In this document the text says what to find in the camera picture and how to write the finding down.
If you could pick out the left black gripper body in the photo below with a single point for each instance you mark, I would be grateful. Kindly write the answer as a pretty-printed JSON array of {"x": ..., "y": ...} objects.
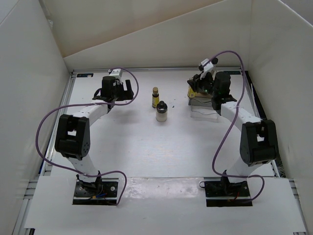
[{"x": 120, "y": 94}]

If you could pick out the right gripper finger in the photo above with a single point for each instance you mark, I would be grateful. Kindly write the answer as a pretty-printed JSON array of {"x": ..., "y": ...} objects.
[
  {"x": 197, "y": 77},
  {"x": 193, "y": 85}
]

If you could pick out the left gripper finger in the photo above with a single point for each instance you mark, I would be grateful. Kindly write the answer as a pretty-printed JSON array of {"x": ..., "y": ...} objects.
[{"x": 127, "y": 84}]

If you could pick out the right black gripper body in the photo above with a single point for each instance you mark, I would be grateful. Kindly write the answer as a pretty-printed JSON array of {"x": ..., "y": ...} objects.
[{"x": 206, "y": 83}]

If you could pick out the yellow label bottle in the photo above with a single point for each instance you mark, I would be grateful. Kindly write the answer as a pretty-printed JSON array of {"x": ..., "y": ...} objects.
[
  {"x": 191, "y": 94},
  {"x": 155, "y": 97}
]

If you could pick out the red label sauce bottle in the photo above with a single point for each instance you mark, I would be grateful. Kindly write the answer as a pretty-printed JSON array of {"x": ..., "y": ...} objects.
[{"x": 214, "y": 63}]

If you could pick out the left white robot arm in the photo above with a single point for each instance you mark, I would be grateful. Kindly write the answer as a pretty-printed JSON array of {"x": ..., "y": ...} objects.
[{"x": 73, "y": 132}]

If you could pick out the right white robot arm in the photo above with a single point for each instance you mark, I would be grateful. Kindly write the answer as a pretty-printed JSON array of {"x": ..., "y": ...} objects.
[{"x": 258, "y": 141}]

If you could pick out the tiered clear acrylic rack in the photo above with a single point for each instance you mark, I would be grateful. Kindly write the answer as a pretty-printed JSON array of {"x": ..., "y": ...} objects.
[{"x": 201, "y": 107}]

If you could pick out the white powder jar black cap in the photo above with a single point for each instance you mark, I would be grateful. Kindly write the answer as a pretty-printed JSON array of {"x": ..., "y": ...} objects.
[{"x": 161, "y": 111}]

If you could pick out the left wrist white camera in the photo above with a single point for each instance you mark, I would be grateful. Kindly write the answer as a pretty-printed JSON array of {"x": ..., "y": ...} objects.
[{"x": 117, "y": 73}]

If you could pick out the aluminium table frame rail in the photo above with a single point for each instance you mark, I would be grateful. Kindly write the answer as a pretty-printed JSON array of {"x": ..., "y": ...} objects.
[{"x": 77, "y": 71}]

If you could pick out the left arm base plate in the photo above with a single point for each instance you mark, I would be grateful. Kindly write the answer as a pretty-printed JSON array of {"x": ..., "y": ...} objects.
[{"x": 99, "y": 193}]

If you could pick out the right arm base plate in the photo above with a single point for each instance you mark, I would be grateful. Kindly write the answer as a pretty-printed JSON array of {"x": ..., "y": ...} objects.
[{"x": 233, "y": 195}]

